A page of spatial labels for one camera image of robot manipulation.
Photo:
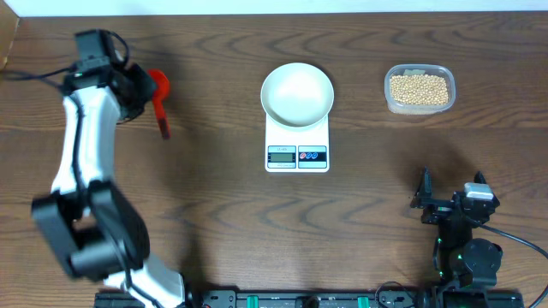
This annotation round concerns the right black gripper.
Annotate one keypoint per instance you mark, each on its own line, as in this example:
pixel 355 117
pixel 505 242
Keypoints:
pixel 423 198

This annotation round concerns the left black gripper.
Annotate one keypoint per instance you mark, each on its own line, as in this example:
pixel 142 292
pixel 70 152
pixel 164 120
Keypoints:
pixel 139 73

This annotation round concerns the red plastic measuring scoop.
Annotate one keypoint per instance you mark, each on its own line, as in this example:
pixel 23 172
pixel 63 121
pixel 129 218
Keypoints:
pixel 161 93

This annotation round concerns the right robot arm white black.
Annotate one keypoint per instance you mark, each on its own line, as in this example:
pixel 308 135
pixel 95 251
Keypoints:
pixel 467 266

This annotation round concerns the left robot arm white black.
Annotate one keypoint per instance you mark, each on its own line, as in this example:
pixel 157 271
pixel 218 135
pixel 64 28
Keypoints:
pixel 92 229

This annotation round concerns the white bowl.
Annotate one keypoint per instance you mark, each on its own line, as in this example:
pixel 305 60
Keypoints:
pixel 297 95

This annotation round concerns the white digital kitchen scale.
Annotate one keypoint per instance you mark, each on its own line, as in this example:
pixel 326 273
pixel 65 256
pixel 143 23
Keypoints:
pixel 297 149

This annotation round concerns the clear plastic container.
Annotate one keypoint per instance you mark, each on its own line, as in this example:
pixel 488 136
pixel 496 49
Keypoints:
pixel 418 69

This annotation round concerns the soybeans pile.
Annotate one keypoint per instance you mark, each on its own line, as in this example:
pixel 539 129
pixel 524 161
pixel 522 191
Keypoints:
pixel 421 89

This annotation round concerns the cardboard box edge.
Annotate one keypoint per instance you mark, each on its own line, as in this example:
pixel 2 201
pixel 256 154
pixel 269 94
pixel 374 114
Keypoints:
pixel 9 22

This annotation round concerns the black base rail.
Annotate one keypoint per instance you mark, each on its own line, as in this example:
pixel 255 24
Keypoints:
pixel 384 298

